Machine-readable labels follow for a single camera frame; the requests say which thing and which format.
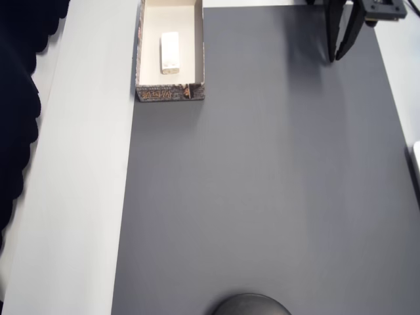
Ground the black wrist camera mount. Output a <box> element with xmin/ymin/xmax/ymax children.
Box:
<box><xmin>357</xmin><ymin>0</ymin><xmax>408</xmax><ymax>29</ymax></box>

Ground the stone-patterned cardboard box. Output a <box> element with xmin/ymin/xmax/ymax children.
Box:
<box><xmin>135</xmin><ymin>0</ymin><xmax>207</xmax><ymax>103</ymax></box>

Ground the white rectangular block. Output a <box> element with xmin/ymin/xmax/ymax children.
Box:
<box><xmin>159</xmin><ymin>31</ymin><xmax>182</xmax><ymax>75</ymax></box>

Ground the dark blue curtain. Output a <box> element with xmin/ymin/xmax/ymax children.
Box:
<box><xmin>0</xmin><ymin>0</ymin><xmax>72</xmax><ymax>255</ymax></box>

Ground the black round-base stand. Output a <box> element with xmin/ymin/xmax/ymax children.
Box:
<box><xmin>209</xmin><ymin>293</ymin><xmax>293</xmax><ymax>315</ymax></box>

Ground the grey table mat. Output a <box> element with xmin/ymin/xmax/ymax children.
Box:
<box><xmin>110</xmin><ymin>5</ymin><xmax>420</xmax><ymax>315</ymax></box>

